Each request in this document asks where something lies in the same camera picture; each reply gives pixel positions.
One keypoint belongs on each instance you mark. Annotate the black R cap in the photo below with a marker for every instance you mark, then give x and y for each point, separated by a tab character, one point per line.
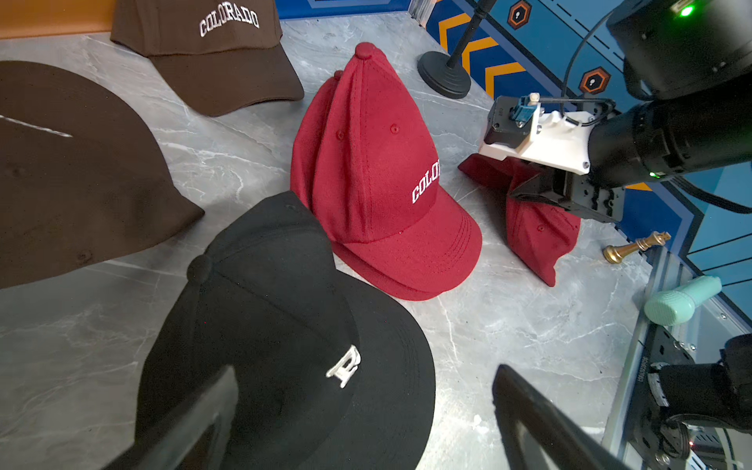
332	372

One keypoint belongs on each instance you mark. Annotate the green foam handle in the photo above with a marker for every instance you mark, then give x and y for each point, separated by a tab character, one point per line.
677	306

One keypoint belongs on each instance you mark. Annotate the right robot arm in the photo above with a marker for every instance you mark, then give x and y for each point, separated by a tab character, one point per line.
688	65

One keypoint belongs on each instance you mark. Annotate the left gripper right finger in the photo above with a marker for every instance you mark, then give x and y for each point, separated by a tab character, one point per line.
536	434

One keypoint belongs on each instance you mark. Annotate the gold chess piece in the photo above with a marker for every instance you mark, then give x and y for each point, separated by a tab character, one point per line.
617	254

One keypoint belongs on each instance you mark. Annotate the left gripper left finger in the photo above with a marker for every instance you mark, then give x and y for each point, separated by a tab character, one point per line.
194	435

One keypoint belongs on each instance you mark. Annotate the brown Colorado cap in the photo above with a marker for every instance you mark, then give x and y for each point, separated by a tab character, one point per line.
217	56

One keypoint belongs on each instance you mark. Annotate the brown cap middle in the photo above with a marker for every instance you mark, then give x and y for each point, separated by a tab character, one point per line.
83	180

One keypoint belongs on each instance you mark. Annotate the black microphone stand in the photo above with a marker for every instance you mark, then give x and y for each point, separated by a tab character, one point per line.
444	73

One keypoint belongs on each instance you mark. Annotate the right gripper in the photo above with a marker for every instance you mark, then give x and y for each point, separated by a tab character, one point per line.
573	193

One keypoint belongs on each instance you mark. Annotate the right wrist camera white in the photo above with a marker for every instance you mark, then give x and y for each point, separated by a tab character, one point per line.
520	127

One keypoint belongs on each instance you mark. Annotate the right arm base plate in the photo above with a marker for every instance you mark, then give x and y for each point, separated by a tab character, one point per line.
651	443

